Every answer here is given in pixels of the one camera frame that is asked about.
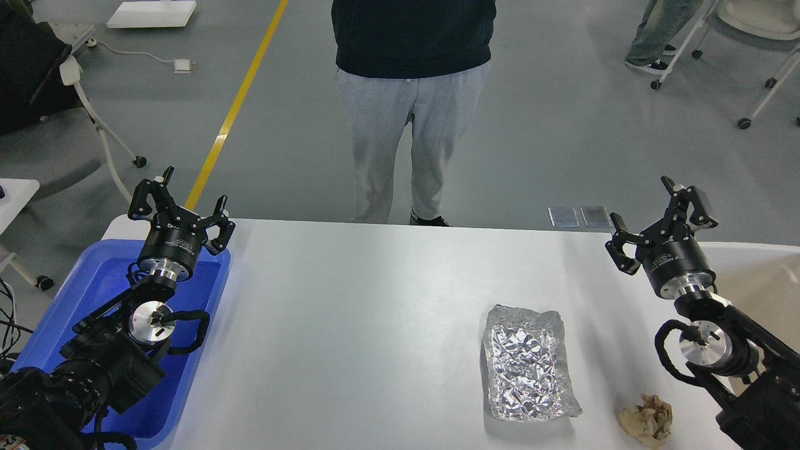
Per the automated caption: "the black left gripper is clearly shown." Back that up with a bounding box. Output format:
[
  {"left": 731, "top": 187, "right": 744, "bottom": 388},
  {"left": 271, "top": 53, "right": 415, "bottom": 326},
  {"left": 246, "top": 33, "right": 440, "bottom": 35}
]
[{"left": 127, "top": 166, "right": 236, "bottom": 282}]

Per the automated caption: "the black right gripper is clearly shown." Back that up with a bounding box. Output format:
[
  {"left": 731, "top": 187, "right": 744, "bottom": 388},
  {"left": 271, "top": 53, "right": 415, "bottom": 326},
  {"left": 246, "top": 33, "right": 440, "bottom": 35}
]
[{"left": 604, "top": 176, "right": 720, "bottom": 299}]

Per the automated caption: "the aluminium foil tray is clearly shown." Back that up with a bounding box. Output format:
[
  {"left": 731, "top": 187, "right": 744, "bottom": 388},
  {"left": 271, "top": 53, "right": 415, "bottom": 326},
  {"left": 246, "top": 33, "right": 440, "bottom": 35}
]
[{"left": 482, "top": 304, "right": 583, "bottom": 423}]

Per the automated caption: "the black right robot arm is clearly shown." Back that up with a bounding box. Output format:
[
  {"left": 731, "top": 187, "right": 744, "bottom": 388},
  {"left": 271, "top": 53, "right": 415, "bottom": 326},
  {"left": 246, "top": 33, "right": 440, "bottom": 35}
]
[{"left": 605, "top": 176, "right": 799, "bottom": 449}]

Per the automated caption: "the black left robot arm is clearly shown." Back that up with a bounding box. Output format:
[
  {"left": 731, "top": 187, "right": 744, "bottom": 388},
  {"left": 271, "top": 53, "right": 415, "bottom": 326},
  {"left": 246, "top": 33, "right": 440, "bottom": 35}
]
[{"left": 1, "top": 166, "right": 235, "bottom": 449}]

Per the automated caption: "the right metal floor plate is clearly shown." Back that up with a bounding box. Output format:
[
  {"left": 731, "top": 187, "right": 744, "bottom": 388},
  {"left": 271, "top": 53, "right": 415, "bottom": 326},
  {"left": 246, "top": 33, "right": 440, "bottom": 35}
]
[{"left": 580, "top": 206, "right": 613, "bottom": 228}]

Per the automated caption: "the beige plastic bin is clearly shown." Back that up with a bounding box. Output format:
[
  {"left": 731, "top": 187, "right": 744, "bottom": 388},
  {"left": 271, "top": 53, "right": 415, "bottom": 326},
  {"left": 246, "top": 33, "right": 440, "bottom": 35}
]
[{"left": 699, "top": 241, "right": 800, "bottom": 394}]

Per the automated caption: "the grey office chair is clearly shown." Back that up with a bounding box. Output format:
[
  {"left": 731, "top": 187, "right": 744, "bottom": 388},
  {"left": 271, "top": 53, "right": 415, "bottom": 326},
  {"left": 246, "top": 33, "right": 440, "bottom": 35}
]
[{"left": 2, "top": 1, "right": 131, "bottom": 201}]

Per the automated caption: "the white side table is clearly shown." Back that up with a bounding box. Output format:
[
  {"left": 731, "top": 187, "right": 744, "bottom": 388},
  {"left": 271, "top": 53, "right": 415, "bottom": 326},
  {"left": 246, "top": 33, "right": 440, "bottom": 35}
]
[{"left": 1, "top": 177, "right": 54, "bottom": 291}]

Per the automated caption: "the blue plastic bin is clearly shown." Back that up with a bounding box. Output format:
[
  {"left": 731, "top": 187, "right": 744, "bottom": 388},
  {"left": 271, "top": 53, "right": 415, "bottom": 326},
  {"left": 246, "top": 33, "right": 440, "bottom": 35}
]
[{"left": 11, "top": 239, "right": 231, "bottom": 442}]

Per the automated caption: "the crumpled brown paper ball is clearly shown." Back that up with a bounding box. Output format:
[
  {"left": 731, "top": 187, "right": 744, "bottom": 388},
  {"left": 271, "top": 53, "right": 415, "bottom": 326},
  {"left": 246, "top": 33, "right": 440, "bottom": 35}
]
[{"left": 617, "top": 393, "right": 673, "bottom": 449}]

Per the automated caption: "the person in jeans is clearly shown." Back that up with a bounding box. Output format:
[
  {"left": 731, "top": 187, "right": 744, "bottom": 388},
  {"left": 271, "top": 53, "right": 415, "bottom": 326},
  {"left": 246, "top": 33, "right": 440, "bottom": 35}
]
[{"left": 624, "top": 1, "right": 703, "bottom": 75}]

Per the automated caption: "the white flat board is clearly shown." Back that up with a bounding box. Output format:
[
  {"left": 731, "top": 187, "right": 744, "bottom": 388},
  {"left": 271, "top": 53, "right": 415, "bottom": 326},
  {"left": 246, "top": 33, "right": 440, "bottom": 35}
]
[{"left": 106, "top": 1, "right": 197, "bottom": 29}]

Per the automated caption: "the white rolling chair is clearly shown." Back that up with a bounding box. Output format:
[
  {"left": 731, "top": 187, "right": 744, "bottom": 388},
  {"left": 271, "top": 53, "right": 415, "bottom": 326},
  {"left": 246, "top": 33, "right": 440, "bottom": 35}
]
[{"left": 649, "top": 1, "right": 799, "bottom": 130}]

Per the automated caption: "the person in grey sweatpants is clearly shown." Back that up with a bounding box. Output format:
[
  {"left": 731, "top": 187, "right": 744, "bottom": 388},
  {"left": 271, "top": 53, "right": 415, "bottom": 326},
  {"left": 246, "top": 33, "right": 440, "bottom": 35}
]
[{"left": 331, "top": 0, "right": 498, "bottom": 227}]

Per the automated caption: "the white power adapter with cable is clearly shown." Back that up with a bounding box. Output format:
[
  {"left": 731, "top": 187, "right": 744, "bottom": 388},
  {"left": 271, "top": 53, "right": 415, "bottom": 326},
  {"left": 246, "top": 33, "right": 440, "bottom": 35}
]
[{"left": 86, "top": 38, "right": 196, "bottom": 74}]

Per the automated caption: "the black cables bundle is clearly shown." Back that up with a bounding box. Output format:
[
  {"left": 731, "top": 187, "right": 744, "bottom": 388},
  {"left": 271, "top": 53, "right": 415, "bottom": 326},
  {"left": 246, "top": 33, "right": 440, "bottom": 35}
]
[{"left": 0, "top": 278, "right": 33, "bottom": 360}]

